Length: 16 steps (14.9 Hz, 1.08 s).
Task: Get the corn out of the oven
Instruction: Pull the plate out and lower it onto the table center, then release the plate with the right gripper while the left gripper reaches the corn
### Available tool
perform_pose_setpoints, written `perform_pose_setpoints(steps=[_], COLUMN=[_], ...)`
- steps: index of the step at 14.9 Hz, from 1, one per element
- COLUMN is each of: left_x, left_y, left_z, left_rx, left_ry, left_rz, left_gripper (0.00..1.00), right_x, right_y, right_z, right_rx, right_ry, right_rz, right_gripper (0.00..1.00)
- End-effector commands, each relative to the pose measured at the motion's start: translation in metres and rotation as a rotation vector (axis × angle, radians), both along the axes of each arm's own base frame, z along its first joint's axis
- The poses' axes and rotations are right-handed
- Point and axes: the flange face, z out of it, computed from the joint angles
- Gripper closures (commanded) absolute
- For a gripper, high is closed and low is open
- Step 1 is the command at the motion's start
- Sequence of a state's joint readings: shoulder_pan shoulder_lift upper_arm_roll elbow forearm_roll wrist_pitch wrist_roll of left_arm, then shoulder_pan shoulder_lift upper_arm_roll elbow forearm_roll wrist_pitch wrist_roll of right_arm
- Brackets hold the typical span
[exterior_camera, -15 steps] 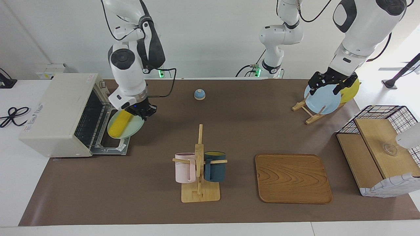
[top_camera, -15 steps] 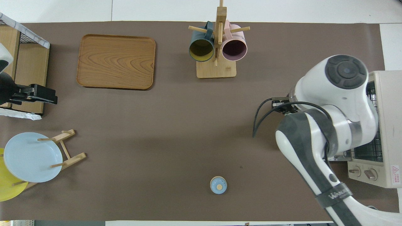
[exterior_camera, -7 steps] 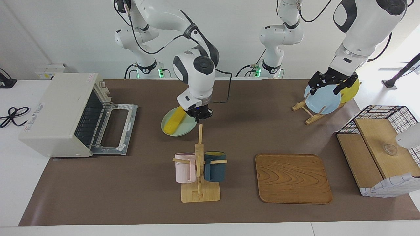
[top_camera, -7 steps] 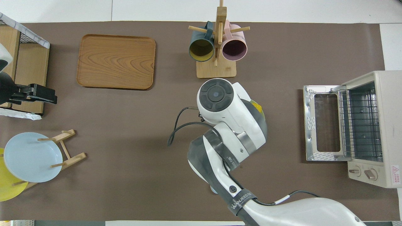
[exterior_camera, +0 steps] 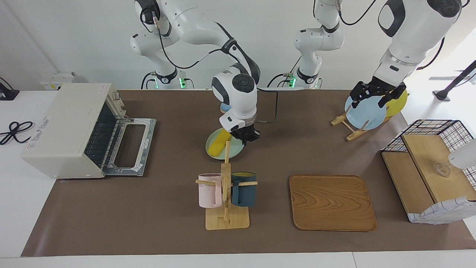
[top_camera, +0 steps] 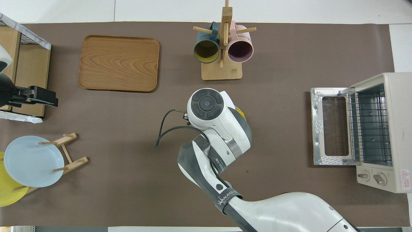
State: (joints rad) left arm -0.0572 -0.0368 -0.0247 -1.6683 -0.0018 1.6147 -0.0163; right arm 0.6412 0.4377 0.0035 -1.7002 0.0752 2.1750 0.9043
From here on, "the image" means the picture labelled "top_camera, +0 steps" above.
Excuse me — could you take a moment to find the black wire basket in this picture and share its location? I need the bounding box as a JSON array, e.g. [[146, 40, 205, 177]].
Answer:
[[0, 19, 43, 46]]

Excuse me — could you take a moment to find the wooden mug tree stand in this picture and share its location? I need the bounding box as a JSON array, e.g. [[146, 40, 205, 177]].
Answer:
[[193, 0, 257, 81]]

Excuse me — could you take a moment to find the wooden plate rack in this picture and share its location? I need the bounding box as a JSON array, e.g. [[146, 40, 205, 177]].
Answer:
[[13, 132, 89, 195]]

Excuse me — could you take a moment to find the wooden shelf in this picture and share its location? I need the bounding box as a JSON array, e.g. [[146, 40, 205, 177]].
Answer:
[[0, 26, 51, 118]]

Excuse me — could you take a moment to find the beige toaster oven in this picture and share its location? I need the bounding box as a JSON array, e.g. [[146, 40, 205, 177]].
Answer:
[[349, 72, 412, 194]]

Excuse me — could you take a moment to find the toaster oven glass door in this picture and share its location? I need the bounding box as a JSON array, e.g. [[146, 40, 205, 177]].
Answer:
[[311, 87, 361, 166]]

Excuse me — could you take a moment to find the wooden serving tray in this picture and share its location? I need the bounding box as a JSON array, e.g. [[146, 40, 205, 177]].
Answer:
[[78, 35, 160, 93]]

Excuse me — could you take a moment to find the pink mug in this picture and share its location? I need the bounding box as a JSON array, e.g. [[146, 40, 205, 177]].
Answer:
[[227, 21, 254, 63]]

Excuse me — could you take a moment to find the wooden shelf box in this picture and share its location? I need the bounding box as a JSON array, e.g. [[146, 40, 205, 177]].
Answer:
[[0, 13, 52, 124]]

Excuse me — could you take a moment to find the brown table mat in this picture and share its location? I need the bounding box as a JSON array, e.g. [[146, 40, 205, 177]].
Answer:
[[0, 22, 411, 227]]

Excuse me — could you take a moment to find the yellow plate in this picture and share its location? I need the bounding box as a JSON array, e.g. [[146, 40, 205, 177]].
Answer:
[[0, 151, 29, 207]]

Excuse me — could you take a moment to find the dark blue mug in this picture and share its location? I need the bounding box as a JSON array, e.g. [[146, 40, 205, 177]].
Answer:
[[193, 22, 220, 64]]

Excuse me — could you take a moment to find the metal wire oven rack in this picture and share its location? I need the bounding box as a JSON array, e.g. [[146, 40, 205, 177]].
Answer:
[[348, 91, 392, 162]]

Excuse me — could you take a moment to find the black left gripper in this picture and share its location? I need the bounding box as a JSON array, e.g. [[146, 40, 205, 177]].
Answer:
[[0, 74, 59, 109]]

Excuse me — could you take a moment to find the light blue plate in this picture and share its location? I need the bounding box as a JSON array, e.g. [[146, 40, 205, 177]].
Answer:
[[4, 136, 65, 188]]

